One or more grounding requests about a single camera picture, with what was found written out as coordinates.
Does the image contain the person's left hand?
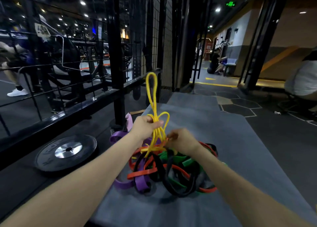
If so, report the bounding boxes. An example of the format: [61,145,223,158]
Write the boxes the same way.
[131,115,164,142]

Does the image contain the black metal railing fence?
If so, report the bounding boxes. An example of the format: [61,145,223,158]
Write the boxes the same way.
[0,0,164,171]

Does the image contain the yellow resistance band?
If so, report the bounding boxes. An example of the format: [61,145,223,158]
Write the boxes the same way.
[131,72,178,159]

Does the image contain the green resistance band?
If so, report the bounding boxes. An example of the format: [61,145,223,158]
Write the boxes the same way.
[158,150,227,196]

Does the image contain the black stool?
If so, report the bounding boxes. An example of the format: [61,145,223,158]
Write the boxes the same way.
[277,92,317,120]

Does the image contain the black wire mesh panel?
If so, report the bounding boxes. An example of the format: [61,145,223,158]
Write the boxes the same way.
[119,0,174,92]

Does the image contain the blue small table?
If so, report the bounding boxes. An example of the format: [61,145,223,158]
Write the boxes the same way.
[223,58,238,76]

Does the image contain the purple resistance band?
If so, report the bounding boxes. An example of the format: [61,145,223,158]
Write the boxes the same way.
[110,131,159,194]

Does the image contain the person's right forearm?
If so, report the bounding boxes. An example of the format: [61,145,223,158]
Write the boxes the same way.
[189,144,313,227]

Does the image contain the black weight plate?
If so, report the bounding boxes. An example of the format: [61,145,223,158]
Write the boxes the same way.
[34,134,98,172]

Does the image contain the orange resistance band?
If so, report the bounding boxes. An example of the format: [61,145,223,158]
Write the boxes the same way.
[127,138,219,194]

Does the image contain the grey exercise mat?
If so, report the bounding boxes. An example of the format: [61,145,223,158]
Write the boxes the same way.
[90,92,317,227]

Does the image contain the person's right hand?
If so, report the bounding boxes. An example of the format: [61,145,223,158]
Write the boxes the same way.
[165,128,201,157]

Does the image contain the black steel column frame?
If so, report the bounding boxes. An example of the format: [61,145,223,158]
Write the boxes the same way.
[237,0,291,91]

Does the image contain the black resistance band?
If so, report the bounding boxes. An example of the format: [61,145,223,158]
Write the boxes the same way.
[134,143,219,198]

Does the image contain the person's left forearm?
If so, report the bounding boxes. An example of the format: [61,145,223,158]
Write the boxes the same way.
[0,132,143,227]

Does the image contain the light pink resistance band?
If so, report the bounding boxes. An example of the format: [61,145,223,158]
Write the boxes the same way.
[125,113,134,132]

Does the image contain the white paper sign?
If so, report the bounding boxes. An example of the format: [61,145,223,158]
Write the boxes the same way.
[34,23,51,39]

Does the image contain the black gym machine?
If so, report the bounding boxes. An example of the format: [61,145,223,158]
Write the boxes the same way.
[18,35,132,111]

